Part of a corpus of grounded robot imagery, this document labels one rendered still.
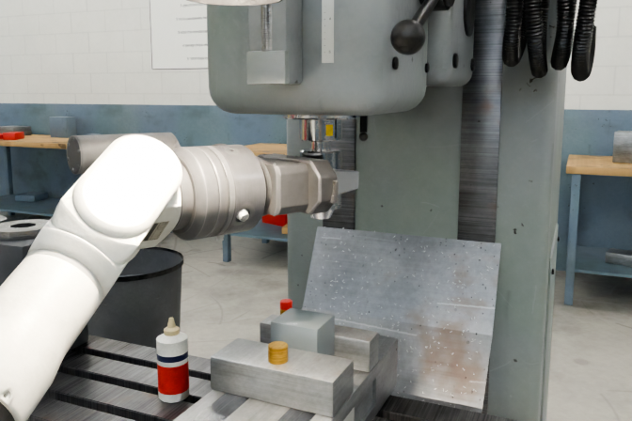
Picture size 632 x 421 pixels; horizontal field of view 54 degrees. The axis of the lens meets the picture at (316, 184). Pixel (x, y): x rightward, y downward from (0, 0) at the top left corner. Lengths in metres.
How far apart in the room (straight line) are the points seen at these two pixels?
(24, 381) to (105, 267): 0.10
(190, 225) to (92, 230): 0.12
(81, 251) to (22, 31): 6.82
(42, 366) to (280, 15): 0.34
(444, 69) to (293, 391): 0.40
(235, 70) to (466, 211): 0.53
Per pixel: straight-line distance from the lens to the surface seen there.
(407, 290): 1.04
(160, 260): 2.90
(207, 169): 0.56
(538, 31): 0.83
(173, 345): 0.84
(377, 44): 0.58
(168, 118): 6.01
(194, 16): 5.87
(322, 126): 0.66
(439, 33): 0.76
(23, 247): 0.96
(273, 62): 0.57
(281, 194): 0.60
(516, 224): 1.03
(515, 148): 1.01
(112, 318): 2.57
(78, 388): 0.94
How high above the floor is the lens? 1.33
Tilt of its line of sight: 9 degrees down
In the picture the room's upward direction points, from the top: straight up
